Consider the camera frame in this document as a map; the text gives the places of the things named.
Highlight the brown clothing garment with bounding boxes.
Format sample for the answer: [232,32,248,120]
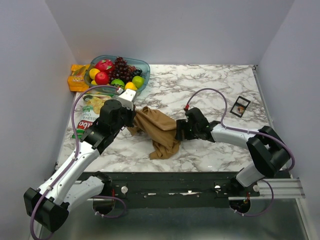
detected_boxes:
[127,106,181,160]

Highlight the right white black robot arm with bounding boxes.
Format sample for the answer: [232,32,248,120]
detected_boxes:
[175,107,292,196]

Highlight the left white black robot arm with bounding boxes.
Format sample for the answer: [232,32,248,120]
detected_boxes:
[23,97,136,233]

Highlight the orange brooch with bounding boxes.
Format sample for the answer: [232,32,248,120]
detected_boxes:
[237,106,245,113]

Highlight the black brooch display box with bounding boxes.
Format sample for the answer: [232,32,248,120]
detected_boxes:
[230,95,251,118]

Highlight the green cassava chips bag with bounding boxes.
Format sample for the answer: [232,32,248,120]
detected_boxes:
[73,89,119,139]

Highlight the yellow lemon front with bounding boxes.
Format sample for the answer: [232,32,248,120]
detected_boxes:
[124,82,138,91]

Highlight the yellow lemon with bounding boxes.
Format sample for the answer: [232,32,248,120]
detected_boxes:
[89,68,100,80]
[124,82,138,91]

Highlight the red apple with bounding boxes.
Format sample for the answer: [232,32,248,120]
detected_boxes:
[94,71,110,85]

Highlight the green lime right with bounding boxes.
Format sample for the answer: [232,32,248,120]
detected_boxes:
[132,75,145,89]

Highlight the purple grape bunch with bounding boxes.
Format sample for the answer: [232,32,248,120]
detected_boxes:
[108,57,143,84]

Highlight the yellow lemon left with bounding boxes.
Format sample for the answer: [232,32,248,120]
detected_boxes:
[89,68,100,80]

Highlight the orange snack packet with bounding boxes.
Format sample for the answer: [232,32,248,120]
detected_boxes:
[67,64,90,92]

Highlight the red dragon fruit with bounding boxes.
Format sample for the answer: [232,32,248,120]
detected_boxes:
[95,59,115,74]

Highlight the clear teal fruit bowl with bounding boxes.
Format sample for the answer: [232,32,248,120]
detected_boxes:
[84,55,151,95]

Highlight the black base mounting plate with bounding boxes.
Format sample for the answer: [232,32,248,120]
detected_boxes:
[51,171,261,210]

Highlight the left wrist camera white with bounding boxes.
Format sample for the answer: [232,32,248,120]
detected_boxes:
[117,89,137,111]

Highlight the aluminium frame rail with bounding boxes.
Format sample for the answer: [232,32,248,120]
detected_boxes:
[228,177,306,201]

